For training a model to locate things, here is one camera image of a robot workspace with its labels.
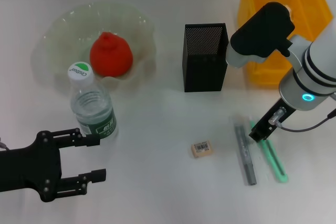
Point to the red-orange fruit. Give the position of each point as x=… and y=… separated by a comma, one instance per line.
x=113, y=56

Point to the small beige eraser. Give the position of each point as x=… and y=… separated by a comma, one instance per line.
x=201, y=150

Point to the grey pen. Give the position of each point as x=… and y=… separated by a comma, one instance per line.
x=245, y=155

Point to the green utility knife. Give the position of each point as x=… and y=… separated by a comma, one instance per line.
x=275, y=163

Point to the black mesh pen holder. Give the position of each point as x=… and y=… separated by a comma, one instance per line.
x=204, y=72

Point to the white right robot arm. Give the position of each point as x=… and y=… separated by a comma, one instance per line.
x=315, y=64

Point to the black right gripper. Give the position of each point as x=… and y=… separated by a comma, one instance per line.
x=265, y=127

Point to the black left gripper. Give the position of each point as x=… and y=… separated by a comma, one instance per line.
x=34, y=166

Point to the green glass fruit plate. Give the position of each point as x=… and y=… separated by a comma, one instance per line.
x=65, y=32

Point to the clear plastic water bottle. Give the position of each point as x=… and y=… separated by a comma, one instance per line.
x=92, y=108

